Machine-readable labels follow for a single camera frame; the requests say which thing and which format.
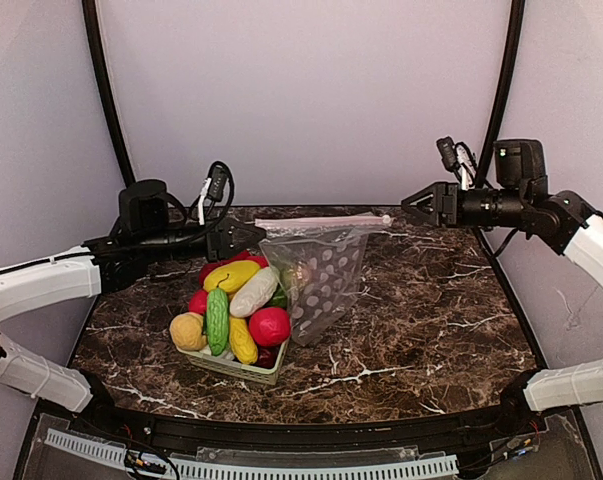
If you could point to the yellow toy corn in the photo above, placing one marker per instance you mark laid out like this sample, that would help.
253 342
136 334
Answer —
241 342

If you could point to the white slotted cable duct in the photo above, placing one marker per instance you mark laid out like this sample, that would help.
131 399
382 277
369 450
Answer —
212 463

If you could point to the dark red toy fruit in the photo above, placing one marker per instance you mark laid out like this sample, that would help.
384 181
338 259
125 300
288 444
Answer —
267 357

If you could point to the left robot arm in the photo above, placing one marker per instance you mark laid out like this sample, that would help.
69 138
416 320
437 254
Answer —
97 267

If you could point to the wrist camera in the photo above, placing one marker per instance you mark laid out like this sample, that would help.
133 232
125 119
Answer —
458 159
218 185

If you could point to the white toy bitter gourd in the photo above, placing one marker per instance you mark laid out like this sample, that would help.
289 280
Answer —
255 293

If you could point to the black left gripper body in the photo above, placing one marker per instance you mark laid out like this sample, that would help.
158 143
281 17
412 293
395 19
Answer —
217 241

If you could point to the clear dotted zip bag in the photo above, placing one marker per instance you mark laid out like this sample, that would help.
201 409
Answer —
333 247

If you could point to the black front rail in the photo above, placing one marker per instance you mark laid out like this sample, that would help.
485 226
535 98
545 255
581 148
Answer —
451 432

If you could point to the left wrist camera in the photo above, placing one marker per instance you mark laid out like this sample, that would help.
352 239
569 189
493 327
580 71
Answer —
218 185

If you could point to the white toy garlic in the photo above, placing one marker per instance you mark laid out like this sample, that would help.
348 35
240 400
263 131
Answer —
227 353

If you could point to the red toy apple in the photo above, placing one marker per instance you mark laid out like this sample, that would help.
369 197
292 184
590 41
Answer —
270 326

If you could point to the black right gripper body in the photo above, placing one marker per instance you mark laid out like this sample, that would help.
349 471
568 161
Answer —
446 205

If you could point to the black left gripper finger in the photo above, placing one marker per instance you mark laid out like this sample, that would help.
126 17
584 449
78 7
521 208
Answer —
233 248
248 231

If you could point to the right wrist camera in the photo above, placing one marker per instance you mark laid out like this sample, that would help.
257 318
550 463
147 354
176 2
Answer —
458 159

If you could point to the orange green toy mango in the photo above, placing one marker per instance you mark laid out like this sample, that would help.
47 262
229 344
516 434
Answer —
296 278

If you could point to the red toy tomato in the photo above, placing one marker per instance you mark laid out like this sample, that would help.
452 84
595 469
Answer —
198 302

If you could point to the tan toy potato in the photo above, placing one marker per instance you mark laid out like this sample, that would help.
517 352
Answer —
187 332

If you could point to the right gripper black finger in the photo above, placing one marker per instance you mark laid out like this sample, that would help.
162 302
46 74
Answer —
428 197
425 213

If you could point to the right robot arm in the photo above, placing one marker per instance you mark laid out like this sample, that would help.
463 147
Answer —
570 227

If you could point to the yellow toy mango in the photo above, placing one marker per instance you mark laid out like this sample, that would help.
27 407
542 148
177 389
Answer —
231 277

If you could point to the pale green plastic basket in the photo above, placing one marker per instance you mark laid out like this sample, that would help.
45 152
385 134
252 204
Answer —
235 368

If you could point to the green toy bitter gourd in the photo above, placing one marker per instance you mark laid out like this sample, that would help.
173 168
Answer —
217 321

